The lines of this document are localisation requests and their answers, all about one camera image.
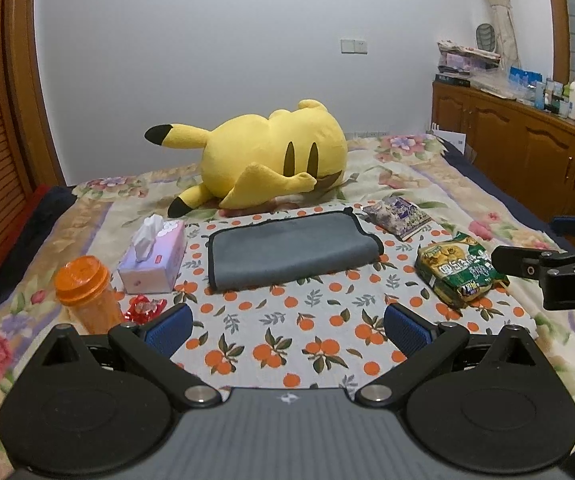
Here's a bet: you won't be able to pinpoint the purple and grey towel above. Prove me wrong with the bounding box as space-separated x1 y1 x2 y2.
206 208 384 292

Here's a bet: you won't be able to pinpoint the red candy wrapper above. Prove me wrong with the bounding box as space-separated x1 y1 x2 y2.
124 295 167 325

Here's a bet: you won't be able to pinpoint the pink tissue box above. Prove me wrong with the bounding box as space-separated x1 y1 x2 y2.
117 214 187 295

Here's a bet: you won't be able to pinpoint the green snack bag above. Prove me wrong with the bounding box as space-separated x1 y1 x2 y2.
414 232 510 310

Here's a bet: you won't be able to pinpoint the orange print white cloth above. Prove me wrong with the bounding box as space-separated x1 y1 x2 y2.
112 214 536 392

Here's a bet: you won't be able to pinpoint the orange lidded plastic jar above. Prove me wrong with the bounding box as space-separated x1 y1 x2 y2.
54 255 124 335

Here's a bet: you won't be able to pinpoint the wooden sideboard cabinet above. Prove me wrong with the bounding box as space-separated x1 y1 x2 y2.
432 81 575 221

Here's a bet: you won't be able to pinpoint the purple snack packet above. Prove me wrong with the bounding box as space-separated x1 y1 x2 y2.
362 196 431 240

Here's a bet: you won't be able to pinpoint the dark blue mattress edge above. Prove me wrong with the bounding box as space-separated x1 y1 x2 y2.
439 136 575 254

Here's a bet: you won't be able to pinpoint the white paper beside bed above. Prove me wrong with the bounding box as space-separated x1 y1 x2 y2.
431 122 466 155

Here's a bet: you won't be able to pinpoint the blue boxes on cabinet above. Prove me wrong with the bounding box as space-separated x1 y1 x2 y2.
508 66 543 105

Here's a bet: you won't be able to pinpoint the yellow Pikachu plush toy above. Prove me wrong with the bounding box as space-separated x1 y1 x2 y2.
144 100 348 218

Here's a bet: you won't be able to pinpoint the stack of papers on cabinet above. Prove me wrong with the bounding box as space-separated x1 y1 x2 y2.
435 40 503 89

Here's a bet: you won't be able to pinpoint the beige curtain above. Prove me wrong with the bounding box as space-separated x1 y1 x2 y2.
487 0 521 68

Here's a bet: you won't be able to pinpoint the white wall switch plate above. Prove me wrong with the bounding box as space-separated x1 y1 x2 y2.
339 39 368 55

